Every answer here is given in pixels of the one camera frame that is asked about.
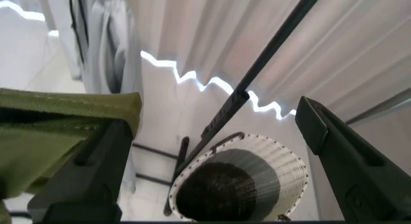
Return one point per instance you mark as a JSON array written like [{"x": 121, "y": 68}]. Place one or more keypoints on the black clothes rack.
[{"x": 276, "y": 41}]

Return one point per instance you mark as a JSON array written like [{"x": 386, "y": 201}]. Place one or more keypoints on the pale grey shorts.
[{"x": 102, "y": 50}]

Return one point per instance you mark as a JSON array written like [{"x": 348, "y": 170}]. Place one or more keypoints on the green garment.
[{"x": 48, "y": 134}]

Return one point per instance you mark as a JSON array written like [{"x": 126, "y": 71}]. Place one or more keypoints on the white laundry basket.
[{"x": 282, "y": 172}]

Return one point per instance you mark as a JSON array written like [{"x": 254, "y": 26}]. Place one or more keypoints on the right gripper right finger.
[{"x": 359, "y": 172}]

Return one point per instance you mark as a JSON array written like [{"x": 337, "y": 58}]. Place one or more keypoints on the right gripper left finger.
[{"x": 96, "y": 172}]

